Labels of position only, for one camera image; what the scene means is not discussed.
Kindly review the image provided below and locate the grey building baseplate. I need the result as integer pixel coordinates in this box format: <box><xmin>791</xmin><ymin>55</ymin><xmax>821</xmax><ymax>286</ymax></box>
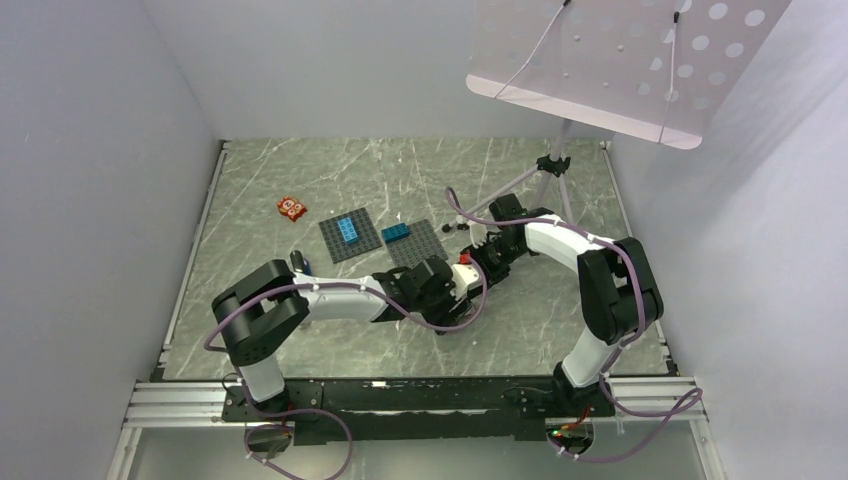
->
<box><xmin>319</xmin><ymin>208</ymin><xmax>382</xmax><ymax>264</ymax></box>
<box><xmin>386</xmin><ymin>219</ymin><xmax>449</xmax><ymax>268</ymax></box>

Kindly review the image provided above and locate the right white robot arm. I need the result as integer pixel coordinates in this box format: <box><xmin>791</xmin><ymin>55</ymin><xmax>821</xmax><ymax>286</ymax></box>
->
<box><xmin>467</xmin><ymin>194</ymin><xmax>663</xmax><ymax>415</ymax></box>

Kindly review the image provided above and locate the black aluminium base frame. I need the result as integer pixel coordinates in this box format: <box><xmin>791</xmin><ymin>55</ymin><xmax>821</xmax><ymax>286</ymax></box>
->
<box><xmin>123</xmin><ymin>376</ymin><xmax>707</xmax><ymax>454</ymax></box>

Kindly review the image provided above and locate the right grey building baseplate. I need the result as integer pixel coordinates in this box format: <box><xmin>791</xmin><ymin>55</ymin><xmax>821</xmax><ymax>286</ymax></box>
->
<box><xmin>386</xmin><ymin>219</ymin><xmax>449</xmax><ymax>268</ymax></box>

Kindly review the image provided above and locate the lavender music stand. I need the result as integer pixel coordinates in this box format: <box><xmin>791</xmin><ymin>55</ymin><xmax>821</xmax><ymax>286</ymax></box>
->
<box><xmin>441</xmin><ymin>0</ymin><xmax>794</xmax><ymax>234</ymax></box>

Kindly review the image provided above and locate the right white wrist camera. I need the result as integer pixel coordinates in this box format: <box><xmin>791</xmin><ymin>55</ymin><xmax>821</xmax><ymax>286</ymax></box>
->
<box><xmin>468</xmin><ymin>222</ymin><xmax>490</xmax><ymax>248</ymax></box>

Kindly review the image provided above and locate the red owl toy block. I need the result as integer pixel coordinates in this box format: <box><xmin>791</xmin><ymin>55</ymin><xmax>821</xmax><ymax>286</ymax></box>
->
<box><xmin>277</xmin><ymin>196</ymin><xmax>308</xmax><ymax>222</ymax></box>

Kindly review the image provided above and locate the dark teal building brick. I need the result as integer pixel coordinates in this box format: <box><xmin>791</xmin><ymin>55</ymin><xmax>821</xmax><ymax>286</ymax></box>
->
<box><xmin>381</xmin><ymin>223</ymin><xmax>410</xmax><ymax>244</ymax></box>

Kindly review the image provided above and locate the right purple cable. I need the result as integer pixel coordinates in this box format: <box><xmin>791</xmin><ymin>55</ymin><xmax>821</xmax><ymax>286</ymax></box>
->
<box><xmin>445</xmin><ymin>186</ymin><xmax>704</xmax><ymax>464</ymax></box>

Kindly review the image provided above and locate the light blue building brick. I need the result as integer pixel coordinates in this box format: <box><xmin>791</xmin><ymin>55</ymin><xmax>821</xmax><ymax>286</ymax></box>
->
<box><xmin>337</xmin><ymin>217</ymin><xmax>360</xmax><ymax>245</ymax></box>

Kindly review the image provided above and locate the left grey building baseplate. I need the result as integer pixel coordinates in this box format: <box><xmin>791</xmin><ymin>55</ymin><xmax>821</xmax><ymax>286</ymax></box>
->
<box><xmin>319</xmin><ymin>208</ymin><xmax>382</xmax><ymax>264</ymax></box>

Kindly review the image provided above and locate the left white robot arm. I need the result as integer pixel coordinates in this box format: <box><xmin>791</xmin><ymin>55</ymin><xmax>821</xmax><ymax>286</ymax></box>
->
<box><xmin>211</xmin><ymin>257</ymin><xmax>483</xmax><ymax>420</ymax></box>

